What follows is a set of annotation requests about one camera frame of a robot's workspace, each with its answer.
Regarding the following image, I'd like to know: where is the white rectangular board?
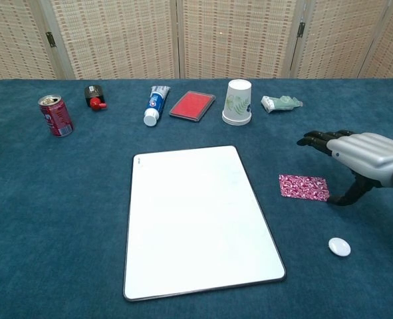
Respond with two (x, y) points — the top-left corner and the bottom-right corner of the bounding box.
(122, 145), (287, 302)

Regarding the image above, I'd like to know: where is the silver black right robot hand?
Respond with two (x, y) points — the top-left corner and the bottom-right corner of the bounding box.
(296, 129), (393, 207)

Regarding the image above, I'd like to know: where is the red ink pad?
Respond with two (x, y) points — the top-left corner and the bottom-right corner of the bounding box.
(168, 90), (216, 123)

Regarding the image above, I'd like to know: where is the red soda can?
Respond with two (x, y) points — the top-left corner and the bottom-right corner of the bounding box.
(37, 94), (74, 138)

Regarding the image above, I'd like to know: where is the small white round cap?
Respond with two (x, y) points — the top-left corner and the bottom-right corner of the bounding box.
(328, 237), (352, 257)

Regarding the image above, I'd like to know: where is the blue white toothpaste tube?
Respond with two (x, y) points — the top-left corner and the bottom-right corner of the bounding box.
(143, 85), (172, 128)

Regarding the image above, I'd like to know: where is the blue felt table cover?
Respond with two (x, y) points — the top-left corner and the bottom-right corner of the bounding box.
(0, 78), (393, 319)

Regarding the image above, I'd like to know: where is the pink patterned card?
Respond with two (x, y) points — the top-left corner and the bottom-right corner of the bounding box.
(278, 173), (330, 203)

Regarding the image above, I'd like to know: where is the black bottle with red cap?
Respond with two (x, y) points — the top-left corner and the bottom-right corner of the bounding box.
(84, 84), (108, 112)

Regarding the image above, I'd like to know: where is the upturned white paper cup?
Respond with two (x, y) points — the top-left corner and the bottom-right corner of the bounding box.
(221, 78), (253, 126)

